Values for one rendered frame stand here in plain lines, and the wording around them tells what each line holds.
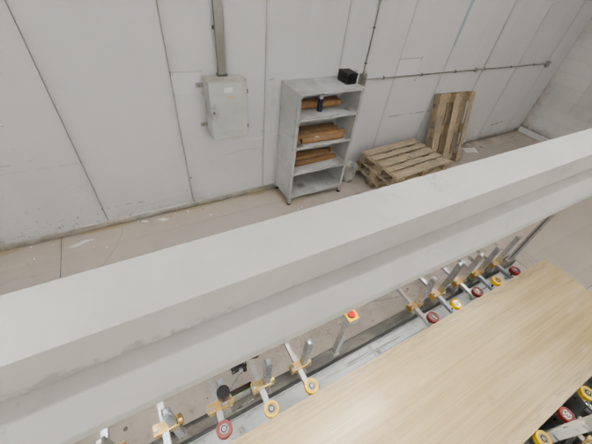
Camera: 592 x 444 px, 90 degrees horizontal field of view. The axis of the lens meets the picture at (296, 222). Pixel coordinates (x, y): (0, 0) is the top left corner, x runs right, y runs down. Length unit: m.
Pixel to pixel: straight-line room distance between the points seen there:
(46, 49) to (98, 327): 3.12
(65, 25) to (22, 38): 0.32
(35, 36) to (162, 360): 3.11
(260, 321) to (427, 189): 0.30
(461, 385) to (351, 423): 0.72
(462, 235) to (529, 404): 1.92
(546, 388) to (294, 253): 2.33
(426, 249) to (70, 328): 0.45
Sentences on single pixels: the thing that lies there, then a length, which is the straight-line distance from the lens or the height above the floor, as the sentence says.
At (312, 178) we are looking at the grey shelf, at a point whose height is 0.14.
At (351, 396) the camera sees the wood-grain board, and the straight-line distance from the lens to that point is 1.94.
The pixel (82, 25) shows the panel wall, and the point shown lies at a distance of 3.27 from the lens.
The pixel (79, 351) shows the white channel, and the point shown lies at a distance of 0.32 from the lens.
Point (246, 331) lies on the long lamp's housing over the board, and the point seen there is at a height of 2.37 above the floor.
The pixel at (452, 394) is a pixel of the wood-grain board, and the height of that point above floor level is 0.90.
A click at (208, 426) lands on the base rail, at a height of 0.70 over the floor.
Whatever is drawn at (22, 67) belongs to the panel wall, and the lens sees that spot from 3.40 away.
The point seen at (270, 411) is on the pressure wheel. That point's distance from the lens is 1.85.
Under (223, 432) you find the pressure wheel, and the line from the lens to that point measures 1.84.
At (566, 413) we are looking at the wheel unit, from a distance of 2.54.
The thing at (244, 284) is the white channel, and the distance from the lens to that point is 0.31.
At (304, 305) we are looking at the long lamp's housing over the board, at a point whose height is 2.37.
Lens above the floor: 2.70
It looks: 43 degrees down
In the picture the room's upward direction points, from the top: 8 degrees clockwise
